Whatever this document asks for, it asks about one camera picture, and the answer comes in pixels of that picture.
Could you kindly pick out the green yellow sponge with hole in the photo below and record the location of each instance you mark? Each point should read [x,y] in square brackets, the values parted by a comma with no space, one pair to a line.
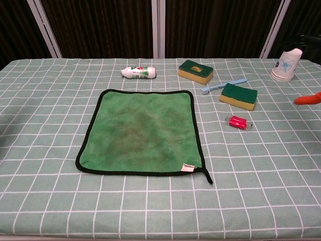
[195,72]

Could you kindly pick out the plain green yellow sponge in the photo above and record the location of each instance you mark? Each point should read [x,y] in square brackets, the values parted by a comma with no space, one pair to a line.
[238,96]

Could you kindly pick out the small white bottle green label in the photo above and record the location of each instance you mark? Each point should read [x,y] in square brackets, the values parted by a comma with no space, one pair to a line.
[140,72]

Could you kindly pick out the grey partition post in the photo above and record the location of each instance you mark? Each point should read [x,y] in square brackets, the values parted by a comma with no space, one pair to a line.
[277,25]
[43,25]
[158,25]

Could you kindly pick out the white paper cup blue print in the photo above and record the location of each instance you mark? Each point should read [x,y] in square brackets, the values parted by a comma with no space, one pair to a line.
[286,65]

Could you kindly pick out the green white checked tablecloth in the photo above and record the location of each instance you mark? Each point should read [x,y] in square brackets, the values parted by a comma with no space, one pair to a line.
[250,175]

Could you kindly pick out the right silver robot hand orange thumb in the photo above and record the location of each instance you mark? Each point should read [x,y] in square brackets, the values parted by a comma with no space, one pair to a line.
[308,99]

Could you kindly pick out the small red can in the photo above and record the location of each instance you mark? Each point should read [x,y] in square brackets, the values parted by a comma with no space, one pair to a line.
[237,123]

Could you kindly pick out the light blue spoon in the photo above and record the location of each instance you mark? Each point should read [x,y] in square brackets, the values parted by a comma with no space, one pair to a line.
[220,86]

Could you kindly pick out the dark pleated curtain panel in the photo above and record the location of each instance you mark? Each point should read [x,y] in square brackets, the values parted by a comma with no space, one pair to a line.
[306,17]
[100,27]
[215,27]
[15,30]

